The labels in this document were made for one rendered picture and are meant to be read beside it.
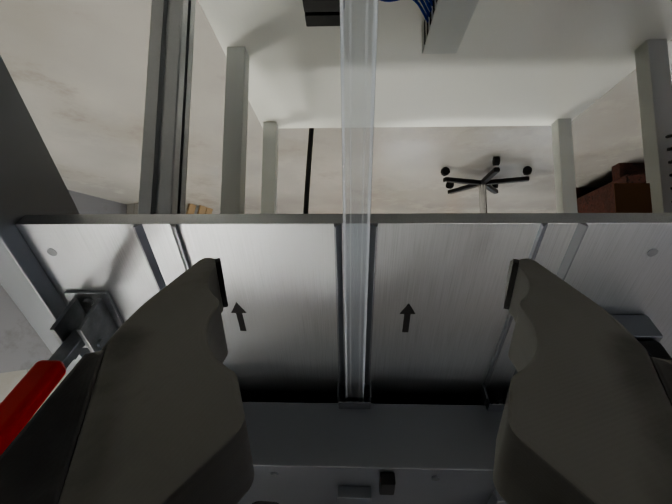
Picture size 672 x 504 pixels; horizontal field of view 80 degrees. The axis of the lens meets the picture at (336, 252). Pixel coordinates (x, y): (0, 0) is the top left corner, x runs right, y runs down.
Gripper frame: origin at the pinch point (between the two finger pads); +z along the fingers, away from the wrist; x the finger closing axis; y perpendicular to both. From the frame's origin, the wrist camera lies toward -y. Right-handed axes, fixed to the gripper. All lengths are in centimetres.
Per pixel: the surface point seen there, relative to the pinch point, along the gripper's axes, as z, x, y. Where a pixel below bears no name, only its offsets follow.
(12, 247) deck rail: 8.2, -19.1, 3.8
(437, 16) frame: 47.8, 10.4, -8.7
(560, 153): 78, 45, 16
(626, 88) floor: 201, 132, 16
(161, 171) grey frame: 34.4, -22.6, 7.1
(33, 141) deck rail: 12.4, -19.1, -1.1
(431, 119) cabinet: 82, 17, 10
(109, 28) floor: 160, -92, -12
